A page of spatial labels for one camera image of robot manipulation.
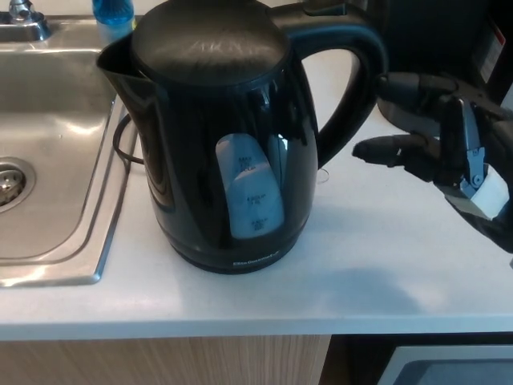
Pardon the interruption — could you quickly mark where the blue dish soap bottle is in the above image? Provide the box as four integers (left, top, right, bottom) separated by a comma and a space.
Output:
91, 0, 135, 43

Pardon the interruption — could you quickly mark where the black power cord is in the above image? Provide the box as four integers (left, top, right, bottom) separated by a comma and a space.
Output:
113, 115, 145, 165

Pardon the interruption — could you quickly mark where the chrome faucet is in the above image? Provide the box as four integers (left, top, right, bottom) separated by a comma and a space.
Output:
0, 0, 52, 43

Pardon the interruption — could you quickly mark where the metal sink drain strainer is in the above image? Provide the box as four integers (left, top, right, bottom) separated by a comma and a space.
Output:
0, 156, 36, 213

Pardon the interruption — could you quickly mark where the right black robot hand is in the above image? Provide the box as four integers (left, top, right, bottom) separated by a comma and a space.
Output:
351, 71, 513, 254

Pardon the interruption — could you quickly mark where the black appliance with red label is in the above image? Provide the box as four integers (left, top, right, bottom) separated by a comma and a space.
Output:
479, 19, 513, 101

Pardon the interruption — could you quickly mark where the black electric kettle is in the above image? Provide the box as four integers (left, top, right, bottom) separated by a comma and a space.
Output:
95, 0, 390, 270

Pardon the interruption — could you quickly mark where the wooden cabinet door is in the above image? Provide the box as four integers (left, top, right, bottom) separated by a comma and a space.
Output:
0, 335, 333, 385

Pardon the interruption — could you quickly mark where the black and steel appliance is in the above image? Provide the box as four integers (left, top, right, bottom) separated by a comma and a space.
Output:
376, 0, 488, 136

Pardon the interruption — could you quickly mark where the stainless steel sink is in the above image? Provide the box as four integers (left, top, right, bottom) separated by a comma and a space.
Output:
0, 15, 139, 288

